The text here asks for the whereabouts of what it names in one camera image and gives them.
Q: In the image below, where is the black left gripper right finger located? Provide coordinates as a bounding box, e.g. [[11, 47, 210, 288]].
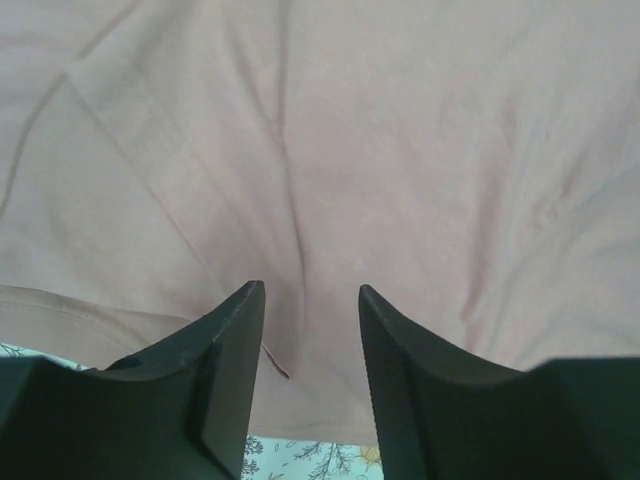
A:
[[357, 283, 531, 480]]

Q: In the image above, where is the floral tablecloth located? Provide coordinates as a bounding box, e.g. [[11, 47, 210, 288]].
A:
[[1, 345, 383, 479]]

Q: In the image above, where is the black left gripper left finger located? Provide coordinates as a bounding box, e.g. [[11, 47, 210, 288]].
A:
[[99, 279, 266, 480]]

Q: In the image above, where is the pink t-shirt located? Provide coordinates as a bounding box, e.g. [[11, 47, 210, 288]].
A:
[[1, 1, 639, 445]]

